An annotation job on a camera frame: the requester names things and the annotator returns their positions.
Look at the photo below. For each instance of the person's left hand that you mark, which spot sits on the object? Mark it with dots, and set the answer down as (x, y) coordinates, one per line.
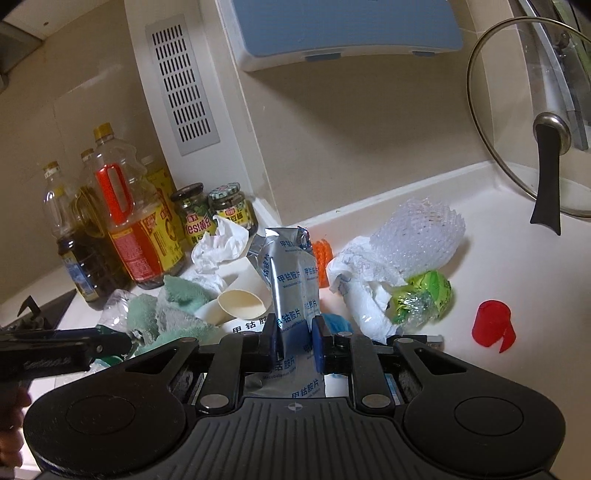
(11, 429)

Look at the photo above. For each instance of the cream paper cup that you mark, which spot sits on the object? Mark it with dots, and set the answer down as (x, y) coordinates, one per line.
(240, 302)

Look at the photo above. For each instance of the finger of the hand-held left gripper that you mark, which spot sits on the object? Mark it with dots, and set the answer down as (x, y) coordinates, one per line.
(113, 345)

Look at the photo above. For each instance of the blue white wall appliance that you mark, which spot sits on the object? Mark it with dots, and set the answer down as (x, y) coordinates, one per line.
(346, 27)

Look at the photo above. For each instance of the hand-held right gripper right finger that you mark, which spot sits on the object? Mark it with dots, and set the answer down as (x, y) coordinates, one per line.
(318, 344)

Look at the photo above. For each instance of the black glass gas stove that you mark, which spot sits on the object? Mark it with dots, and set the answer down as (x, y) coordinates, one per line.
(57, 304)

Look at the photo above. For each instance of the red plastic piece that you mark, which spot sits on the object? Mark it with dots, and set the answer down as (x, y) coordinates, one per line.
(489, 323)

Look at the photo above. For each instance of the white printed paper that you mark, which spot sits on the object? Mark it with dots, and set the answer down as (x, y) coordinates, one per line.
(364, 304)

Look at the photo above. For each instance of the crushed clear plastic bottle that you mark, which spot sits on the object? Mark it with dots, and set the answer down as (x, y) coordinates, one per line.
(115, 307)

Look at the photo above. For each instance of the black flat stick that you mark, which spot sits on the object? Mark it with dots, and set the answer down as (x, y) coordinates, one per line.
(429, 341)

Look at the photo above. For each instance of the white cardboard medicine box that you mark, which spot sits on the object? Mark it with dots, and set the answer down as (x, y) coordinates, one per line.
(240, 328)

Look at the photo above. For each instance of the white foam fruit net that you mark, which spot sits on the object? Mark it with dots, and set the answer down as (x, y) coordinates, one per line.
(415, 235)

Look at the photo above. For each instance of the grey range hood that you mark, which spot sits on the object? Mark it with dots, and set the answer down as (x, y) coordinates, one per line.
(18, 50)

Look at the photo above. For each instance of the silver foil packet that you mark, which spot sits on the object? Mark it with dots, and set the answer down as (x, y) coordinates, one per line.
(291, 286)

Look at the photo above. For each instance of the yellow oil bottle behind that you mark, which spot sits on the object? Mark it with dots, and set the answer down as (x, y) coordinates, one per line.
(94, 217)

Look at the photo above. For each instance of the crumpled green wrapper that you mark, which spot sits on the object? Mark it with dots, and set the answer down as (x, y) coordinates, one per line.
(425, 295)

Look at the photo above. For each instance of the green cleaning cloth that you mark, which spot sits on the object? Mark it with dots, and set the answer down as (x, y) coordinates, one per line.
(184, 290)

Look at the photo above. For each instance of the white wall vent grille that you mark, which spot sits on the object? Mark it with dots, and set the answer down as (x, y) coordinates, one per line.
(184, 87)

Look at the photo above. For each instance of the black burner grate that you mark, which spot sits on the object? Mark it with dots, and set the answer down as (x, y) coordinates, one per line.
(30, 311)

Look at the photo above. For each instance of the yellow label oil bottle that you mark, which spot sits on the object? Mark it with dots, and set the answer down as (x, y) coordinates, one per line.
(166, 194)

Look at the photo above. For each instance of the glass jar patterned lid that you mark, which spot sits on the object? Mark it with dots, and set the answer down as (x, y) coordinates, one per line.
(233, 207)

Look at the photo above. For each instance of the crumpled white tissue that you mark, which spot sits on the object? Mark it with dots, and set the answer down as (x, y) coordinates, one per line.
(205, 281)
(221, 244)

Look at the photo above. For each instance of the blue label oil bottle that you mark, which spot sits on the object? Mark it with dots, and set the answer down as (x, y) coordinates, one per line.
(69, 249)

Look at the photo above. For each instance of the orange foam fruit net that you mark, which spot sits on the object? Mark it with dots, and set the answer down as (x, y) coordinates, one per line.
(323, 258)

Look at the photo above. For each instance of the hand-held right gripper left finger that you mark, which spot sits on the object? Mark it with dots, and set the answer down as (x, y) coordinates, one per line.
(274, 344)

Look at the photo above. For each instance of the glass jar dark lid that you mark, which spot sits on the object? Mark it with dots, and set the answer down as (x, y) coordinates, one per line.
(194, 221)

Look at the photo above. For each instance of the glass pot lid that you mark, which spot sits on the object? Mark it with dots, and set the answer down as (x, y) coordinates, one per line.
(547, 175)

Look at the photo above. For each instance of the blue plastic item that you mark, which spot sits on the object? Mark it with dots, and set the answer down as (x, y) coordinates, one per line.
(339, 323)

